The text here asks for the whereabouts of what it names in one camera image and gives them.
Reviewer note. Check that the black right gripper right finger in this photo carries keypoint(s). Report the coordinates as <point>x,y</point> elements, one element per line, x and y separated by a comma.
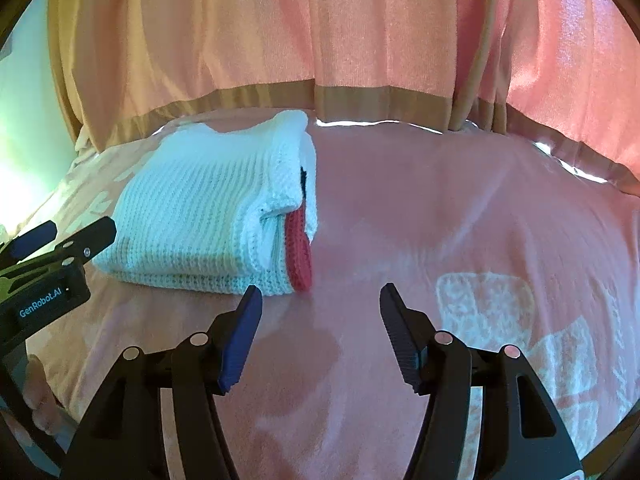
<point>522,435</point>

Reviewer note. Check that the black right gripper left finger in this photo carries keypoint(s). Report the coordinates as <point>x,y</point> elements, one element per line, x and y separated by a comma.
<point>121,433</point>

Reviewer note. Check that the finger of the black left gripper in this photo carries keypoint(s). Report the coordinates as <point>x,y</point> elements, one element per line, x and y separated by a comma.
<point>89,241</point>
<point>26,244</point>

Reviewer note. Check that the white knitted striped sweater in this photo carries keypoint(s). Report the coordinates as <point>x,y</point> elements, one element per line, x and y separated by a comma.
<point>219,211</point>

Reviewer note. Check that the pink patterned bed sheet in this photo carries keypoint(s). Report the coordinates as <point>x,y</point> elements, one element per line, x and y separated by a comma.
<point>488,235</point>

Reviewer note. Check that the pink orange curtain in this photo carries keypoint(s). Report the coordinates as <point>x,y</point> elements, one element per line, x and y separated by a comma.
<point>561,72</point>

